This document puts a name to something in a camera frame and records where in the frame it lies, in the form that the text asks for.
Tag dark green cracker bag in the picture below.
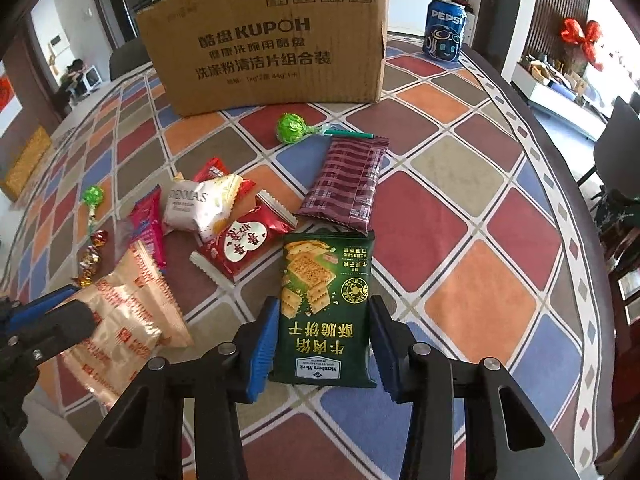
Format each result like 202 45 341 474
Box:
270 229 375 388

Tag beige red printed snack bag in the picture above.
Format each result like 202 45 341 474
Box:
62 240 193 408

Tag maroon striped snack pack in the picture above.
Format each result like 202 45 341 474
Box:
297 136 390 234

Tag green lollipop with stick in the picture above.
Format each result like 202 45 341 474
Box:
276 113 374 145

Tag red gold wrapped candies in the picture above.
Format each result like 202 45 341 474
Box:
73 230 108 288

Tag red white snack packet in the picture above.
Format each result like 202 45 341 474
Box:
190 190 297 289

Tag colourful diamond pattern table mat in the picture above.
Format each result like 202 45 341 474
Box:
1 38 614 479

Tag small red snack packet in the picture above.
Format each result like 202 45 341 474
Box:
129 184 166 271

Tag small green lollipop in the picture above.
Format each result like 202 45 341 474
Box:
81 184 104 235

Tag white Denmas pastry packet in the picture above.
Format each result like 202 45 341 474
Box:
163 174 243 242

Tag yellow woven tissue box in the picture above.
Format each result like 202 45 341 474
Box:
1 126 52 203

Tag dark grey dining chair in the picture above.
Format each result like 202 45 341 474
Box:
108 37 151 80

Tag dark chair at right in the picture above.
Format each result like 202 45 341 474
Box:
577 98 639 236

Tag white low TV cabinet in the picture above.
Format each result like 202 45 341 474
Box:
511 64 613 141

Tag brown cardboard box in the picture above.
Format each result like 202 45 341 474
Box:
137 0 387 116

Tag blue Pepsi can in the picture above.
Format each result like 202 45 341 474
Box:
422 0 466 62

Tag red balloon flower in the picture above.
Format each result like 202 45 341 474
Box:
560 18 603 72

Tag dark interior door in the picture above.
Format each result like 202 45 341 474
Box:
472 0 521 70

